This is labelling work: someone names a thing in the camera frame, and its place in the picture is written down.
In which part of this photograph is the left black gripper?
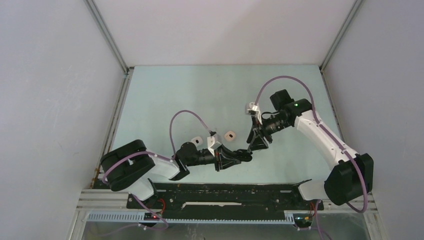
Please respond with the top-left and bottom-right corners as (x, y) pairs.
(185, 143), (241, 171)

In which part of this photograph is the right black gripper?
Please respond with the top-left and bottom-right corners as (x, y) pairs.
(247, 113), (291, 152)

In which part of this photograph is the black oval charging case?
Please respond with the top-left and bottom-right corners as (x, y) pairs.
(234, 149), (253, 162)

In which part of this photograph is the beige earbud charging case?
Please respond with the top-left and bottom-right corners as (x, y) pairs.
(224, 130), (236, 142)

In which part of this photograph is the white earbud charging case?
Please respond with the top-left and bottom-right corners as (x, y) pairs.
(190, 136), (203, 147)

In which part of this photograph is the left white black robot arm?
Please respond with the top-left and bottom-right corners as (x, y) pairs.
(100, 139), (253, 208)

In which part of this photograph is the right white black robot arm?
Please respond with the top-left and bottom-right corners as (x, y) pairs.
(246, 89), (374, 209)

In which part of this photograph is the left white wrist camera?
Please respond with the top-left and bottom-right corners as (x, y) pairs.
(207, 131), (222, 156)

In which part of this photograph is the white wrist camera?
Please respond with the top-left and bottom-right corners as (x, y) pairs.
(207, 131), (222, 156)
(245, 102), (263, 125)

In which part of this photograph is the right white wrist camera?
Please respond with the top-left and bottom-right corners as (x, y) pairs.
(245, 102), (263, 125)

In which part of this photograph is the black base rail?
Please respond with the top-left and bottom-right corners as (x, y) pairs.
(146, 183), (324, 222)

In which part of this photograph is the grey cable duct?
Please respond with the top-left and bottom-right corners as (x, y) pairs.
(86, 211), (296, 225)

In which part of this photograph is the right aluminium frame post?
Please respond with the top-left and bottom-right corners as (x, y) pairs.
(319, 0), (365, 73)

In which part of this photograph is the aluminium frame post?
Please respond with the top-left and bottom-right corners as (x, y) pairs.
(319, 0), (365, 73)
(84, 0), (130, 74)

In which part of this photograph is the left aluminium frame post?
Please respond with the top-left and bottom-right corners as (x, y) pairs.
(84, 0), (130, 74)

